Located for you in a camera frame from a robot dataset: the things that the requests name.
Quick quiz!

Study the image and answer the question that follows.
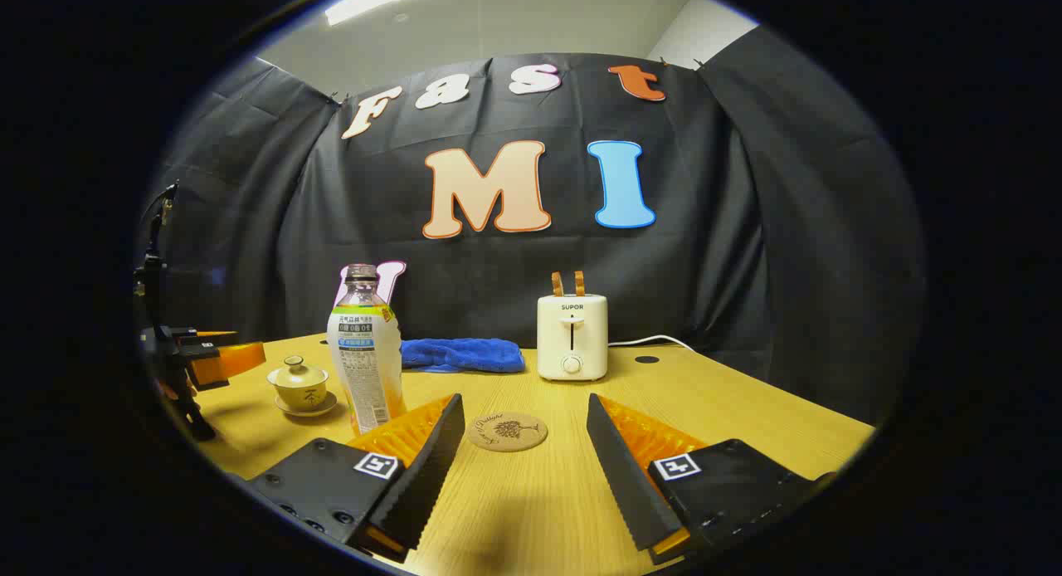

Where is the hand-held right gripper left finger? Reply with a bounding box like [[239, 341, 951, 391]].
[[249, 393, 465, 564]]

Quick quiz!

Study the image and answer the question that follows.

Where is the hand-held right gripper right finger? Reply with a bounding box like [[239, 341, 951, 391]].
[[586, 393, 839, 564]]

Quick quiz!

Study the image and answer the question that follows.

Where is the yellow ceramic teacup lid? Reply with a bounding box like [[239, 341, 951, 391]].
[[266, 355, 330, 388]]

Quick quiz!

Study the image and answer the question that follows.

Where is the round wooden coaster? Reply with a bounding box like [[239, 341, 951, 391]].
[[467, 412, 549, 453]]

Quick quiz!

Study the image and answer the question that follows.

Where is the clear plastic water bottle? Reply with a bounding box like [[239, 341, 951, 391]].
[[326, 263, 407, 436]]

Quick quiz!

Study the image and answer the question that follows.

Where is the blue towel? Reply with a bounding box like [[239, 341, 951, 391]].
[[401, 337, 526, 374]]

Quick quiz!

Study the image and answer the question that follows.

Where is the white toaster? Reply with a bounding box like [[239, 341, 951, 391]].
[[536, 294, 609, 383]]

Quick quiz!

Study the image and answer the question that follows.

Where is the black backdrop cloth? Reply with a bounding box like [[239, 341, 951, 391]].
[[137, 24, 926, 427]]

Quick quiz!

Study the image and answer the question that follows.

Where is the white power cable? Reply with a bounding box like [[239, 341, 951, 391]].
[[607, 334, 698, 353]]

